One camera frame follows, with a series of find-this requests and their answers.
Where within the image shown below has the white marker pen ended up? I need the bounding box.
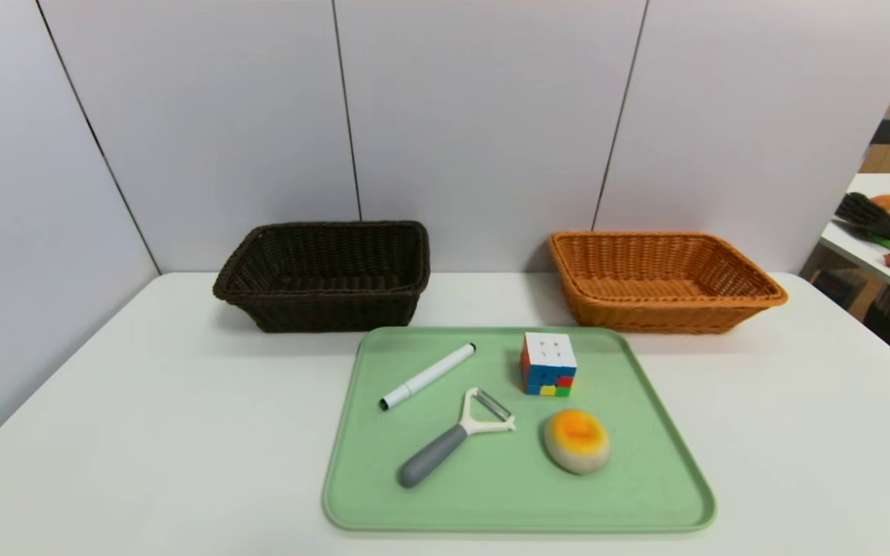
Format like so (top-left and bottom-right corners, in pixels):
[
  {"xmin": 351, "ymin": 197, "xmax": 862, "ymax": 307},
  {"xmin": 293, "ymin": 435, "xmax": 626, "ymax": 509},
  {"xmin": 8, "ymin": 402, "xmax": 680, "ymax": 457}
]
[{"xmin": 379, "ymin": 343, "xmax": 477, "ymax": 412}]

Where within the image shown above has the colourful puzzle cube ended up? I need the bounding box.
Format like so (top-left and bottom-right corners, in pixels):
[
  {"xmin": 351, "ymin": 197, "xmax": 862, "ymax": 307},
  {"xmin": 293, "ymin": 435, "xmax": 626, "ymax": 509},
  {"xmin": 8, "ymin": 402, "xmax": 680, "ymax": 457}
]
[{"xmin": 520, "ymin": 332, "xmax": 578, "ymax": 398}]

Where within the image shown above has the grey handled white peeler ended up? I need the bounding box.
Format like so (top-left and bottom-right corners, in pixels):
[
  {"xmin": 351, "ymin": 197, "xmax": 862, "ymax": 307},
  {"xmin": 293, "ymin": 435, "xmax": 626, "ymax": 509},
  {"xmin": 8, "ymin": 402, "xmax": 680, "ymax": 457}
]
[{"xmin": 397, "ymin": 388, "xmax": 517, "ymax": 490}]

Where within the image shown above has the orange topped toy bun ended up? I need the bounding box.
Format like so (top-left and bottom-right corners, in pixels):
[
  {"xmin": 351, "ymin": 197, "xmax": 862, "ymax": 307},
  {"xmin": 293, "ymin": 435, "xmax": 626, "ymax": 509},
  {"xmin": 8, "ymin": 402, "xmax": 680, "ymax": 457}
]
[{"xmin": 543, "ymin": 409, "xmax": 611, "ymax": 475}]

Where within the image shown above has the dark brown wicker basket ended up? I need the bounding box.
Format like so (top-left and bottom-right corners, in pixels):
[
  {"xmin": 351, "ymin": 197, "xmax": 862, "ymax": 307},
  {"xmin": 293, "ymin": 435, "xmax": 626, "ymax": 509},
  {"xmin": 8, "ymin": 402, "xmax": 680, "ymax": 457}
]
[{"xmin": 212, "ymin": 221, "xmax": 431, "ymax": 334}]

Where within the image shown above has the orange wicker basket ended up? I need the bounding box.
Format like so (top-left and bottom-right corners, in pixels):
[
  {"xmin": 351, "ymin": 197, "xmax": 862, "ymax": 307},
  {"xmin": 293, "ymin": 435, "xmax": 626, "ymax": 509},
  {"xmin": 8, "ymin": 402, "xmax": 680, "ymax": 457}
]
[{"xmin": 548, "ymin": 230, "xmax": 790, "ymax": 334}]

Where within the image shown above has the light green plastic tray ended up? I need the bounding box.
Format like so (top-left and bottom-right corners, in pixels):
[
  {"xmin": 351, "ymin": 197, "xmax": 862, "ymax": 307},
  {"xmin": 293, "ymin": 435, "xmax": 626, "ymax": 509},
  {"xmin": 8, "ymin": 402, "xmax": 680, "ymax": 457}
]
[{"xmin": 322, "ymin": 326, "xmax": 717, "ymax": 534}]

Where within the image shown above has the white side table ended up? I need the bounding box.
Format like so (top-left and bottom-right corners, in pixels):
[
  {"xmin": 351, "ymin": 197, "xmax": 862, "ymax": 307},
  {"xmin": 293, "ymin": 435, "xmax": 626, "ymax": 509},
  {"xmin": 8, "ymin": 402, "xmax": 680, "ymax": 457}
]
[{"xmin": 819, "ymin": 172, "xmax": 890, "ymax": 304}]

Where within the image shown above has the dark bristle brush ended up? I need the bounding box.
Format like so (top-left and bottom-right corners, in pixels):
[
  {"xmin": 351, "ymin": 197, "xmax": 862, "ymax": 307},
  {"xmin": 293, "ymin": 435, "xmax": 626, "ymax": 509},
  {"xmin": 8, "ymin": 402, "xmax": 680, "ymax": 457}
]
[{"xmin": 834, "ymin": 192, "xmax": 890, "ymax": 243}]

